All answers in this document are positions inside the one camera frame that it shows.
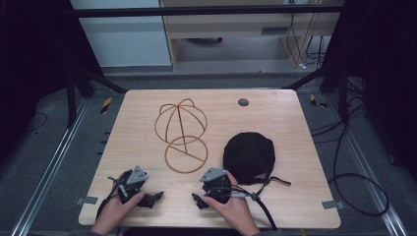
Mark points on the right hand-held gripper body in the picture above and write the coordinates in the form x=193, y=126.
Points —
x=215, y=185

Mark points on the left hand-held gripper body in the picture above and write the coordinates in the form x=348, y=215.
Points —
x=135, y=178

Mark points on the black cap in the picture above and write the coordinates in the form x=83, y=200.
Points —
x=249, y=157

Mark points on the person's right hand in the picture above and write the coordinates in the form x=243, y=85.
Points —
x=234, y=209

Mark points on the person's left hand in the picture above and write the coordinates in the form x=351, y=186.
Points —
x=114, y=211

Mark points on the grey table clamp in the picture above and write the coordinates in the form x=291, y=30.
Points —
x=332, y=205
x=88, y=200

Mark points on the yellow black striped tape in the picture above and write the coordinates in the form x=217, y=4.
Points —
x=316, y=101
x=106, y=105

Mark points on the grey round table grommet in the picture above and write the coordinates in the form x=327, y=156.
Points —
x=243, y=102

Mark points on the black metal stand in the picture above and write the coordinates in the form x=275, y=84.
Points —
x=342, y=95
x=73, y=95

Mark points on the white cabinet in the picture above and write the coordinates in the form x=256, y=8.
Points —
x=124, y=39

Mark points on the black curtain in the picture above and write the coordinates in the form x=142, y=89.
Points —
x=383, y=65
x=36, y=65

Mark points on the light wooden desk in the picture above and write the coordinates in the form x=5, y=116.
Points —
x=229, y=24

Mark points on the aluminium floor rail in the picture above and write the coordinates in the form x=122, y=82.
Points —
x=49, y=167
x=367, y=170

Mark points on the black horizontal frame bar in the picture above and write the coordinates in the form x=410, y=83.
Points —
x=196, y=11

